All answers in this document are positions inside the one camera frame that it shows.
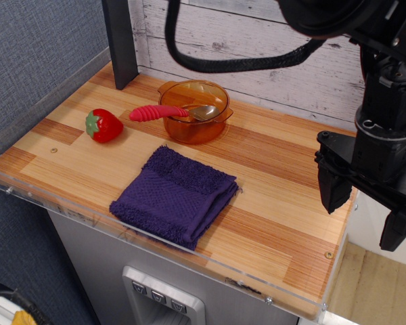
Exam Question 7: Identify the dark grey vertical post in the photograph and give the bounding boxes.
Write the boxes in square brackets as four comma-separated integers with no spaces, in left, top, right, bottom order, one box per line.
[101,0,139,90]

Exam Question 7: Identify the purple towel cloth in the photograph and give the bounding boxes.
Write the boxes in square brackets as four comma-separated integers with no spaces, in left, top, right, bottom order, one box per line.
[110,146,239,251]

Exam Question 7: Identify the orange transparent pot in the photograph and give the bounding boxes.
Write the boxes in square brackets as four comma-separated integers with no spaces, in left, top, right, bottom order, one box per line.
[158,80,233,144]

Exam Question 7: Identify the clear acrylic left guard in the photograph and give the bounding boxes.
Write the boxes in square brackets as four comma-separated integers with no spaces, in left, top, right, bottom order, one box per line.
[0,48,110,154]

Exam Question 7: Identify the black braided cable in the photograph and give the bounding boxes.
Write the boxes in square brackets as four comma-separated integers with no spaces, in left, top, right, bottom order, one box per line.
[164,0,328,73]

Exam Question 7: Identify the yellow object at corner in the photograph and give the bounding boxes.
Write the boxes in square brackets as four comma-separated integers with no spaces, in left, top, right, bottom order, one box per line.
[11,310,37,325]

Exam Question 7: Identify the red toy strawberry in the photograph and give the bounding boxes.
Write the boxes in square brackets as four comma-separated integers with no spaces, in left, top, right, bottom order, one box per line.
[85,108,124,143]

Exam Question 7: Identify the spoon with pink handle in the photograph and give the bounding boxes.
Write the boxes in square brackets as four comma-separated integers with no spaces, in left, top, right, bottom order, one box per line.
[129,105,221,122]

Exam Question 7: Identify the clear acrylic front guard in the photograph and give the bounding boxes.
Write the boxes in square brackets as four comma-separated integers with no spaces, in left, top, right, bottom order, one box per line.
[0,172,332,322]

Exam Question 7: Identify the clear acrylic guard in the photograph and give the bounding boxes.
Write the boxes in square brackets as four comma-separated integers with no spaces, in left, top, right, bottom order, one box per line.
[0,48,110,154]
[0,172,332,322]

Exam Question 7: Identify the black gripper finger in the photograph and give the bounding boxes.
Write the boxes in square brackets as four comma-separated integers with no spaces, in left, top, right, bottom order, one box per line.
[317,166,352,214]
[380,209,406,251]

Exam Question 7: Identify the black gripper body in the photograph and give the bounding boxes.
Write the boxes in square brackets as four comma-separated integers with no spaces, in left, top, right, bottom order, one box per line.
[315,118,406,210]

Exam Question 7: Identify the silver dispenser panel with buttons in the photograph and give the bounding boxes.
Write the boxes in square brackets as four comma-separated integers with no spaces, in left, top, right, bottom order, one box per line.
[122,266,206,325]

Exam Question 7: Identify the grey toy fridge cabinet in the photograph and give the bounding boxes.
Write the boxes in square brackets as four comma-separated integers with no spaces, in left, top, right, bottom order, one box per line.
[49,213,299,324]

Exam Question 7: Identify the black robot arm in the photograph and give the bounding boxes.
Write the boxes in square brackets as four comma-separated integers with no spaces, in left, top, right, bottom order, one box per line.
[279,1,406,251]

